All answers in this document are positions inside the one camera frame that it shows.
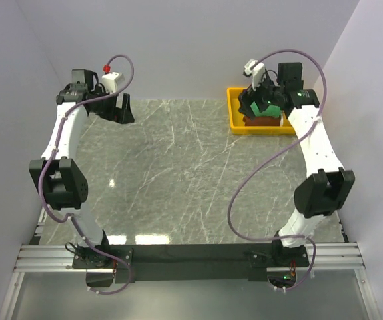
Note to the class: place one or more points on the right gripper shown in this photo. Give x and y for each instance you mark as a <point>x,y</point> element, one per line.
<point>247,98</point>

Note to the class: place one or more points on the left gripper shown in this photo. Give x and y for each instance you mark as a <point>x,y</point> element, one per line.
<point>124,114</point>

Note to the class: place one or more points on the green towel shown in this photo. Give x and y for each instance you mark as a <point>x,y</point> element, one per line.
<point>270,111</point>

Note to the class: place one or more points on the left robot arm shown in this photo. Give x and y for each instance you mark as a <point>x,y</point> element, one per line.
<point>61,185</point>

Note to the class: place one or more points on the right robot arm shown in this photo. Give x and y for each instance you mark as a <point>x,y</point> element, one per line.
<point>328,183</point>

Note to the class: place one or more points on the yellow plastic tray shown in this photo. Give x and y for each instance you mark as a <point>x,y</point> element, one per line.
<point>238,126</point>

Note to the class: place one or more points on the rolled brown towel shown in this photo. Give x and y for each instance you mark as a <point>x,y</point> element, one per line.
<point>262,121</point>

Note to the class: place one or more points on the black base beam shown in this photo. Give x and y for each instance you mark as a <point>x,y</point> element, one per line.
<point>249,261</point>

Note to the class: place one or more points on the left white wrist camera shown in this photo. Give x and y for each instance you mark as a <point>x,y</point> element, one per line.
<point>112,81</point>

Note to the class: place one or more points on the aluminium rail frame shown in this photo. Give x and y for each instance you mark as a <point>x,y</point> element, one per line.
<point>54,258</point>

